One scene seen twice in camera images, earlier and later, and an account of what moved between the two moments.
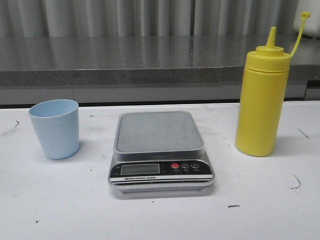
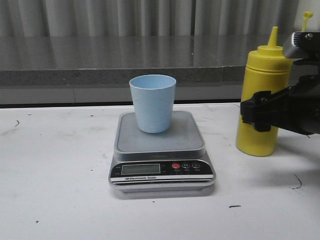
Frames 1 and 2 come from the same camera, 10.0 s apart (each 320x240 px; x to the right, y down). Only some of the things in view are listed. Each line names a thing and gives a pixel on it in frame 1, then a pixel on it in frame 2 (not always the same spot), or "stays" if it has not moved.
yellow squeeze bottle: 262,95 stays
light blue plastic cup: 56,122 -> 154,96
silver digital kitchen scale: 159,151 stays
